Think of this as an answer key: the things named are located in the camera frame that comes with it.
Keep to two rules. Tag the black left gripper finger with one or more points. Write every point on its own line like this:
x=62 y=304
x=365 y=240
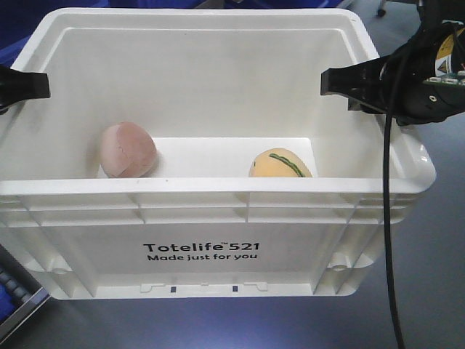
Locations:
x=17 y=86

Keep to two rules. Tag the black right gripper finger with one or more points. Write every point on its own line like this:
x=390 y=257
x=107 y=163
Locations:
x=365 y=85

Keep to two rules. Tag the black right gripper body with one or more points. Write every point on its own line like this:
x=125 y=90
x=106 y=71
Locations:
x=432 y=82

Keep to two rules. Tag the yellow plush ball toy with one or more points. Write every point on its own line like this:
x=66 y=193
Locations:
x=278 y=162

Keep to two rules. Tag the brown plush ball toy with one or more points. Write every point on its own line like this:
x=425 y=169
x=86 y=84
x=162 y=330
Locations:
x=126 y=150

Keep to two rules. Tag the white plastic tote box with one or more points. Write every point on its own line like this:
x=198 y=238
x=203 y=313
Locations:
x=214 y=89

